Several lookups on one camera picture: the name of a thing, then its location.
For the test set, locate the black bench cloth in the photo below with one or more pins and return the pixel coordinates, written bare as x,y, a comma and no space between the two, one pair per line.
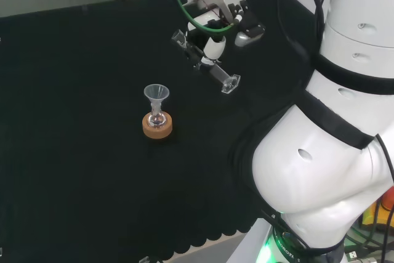
77,121

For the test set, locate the clear plastic funnel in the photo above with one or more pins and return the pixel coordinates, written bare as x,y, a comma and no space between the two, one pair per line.
156,92

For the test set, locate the clear glass graduated cylinder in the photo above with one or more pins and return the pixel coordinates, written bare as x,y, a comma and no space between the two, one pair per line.
222,75

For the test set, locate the yellow stop button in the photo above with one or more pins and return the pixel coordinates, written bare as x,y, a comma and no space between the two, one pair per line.
384,213

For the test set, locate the clear round-bottom flask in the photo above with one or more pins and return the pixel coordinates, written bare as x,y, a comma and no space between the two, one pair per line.
157,119

